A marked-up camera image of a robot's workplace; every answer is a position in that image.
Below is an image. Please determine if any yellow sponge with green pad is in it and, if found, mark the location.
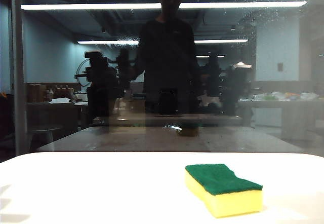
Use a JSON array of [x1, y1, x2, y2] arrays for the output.
[[184, 163, 264, 219]]

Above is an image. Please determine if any white round stool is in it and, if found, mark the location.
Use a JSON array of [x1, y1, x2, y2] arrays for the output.
[[27, 124, 63, 152]]

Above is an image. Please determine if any grey vertical frame post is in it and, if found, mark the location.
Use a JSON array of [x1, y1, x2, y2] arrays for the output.
[[10, 0, 28, 156]]

